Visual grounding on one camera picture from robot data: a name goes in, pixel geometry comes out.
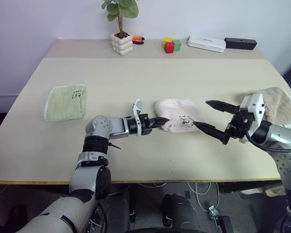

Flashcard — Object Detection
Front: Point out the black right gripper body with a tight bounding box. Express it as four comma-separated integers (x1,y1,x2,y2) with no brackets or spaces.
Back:
221,106,256,146

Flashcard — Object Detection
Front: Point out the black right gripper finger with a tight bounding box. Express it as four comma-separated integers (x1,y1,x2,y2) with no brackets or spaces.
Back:
193,121,228,142
205,100,239,114

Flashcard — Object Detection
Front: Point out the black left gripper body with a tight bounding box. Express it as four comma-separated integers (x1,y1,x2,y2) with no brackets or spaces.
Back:
138,113,153,136

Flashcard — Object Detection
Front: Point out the pink towel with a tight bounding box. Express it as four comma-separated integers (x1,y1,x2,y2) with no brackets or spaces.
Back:
153,98,202,133

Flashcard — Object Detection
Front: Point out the beige folded towel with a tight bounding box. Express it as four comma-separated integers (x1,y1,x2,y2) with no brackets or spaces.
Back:
240,86,291,128

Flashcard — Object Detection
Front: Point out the green folded towel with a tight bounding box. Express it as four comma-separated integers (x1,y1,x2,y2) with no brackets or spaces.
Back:
43,83,88,122

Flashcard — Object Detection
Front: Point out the black oblong box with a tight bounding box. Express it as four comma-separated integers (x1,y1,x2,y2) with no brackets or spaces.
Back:
224,37,258,50

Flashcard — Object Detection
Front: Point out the white flat box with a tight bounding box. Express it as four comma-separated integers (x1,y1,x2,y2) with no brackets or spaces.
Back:
187,35,226,53

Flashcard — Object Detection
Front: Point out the red block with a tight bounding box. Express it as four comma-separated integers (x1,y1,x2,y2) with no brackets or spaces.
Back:
164,41,175,54

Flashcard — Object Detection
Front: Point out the green plant in white pot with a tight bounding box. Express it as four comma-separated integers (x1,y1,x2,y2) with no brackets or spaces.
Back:
101,0,139,56

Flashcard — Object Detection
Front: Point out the orange and black cutter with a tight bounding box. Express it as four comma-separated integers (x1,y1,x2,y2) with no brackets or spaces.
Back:
132,35,146,45

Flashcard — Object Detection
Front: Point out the dark rounded shape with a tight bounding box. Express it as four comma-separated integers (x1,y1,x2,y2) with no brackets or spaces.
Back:
104,191,136,233
161,193,202,229

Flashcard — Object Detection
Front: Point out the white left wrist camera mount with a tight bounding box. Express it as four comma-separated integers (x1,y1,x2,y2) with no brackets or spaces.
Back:
132,98,145,122

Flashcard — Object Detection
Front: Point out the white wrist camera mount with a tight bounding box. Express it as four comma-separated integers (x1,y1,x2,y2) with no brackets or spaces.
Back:
132,98,145,122
239,93,267,144

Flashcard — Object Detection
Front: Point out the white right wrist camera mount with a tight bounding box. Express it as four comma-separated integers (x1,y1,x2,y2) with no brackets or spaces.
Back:
239,93,267,144

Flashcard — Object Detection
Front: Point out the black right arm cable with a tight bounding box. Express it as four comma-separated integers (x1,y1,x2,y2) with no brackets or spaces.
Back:
246,132,291,153

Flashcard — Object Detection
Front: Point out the black table frame bar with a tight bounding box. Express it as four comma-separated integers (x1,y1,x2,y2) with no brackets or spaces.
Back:
219,181,282,194

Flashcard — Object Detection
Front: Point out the thin white cable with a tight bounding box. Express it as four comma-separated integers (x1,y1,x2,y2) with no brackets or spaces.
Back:
186,182,220,212

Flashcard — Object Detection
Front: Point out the metal clamp bracket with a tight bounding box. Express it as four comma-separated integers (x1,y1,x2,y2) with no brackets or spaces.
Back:
208,205,233,233

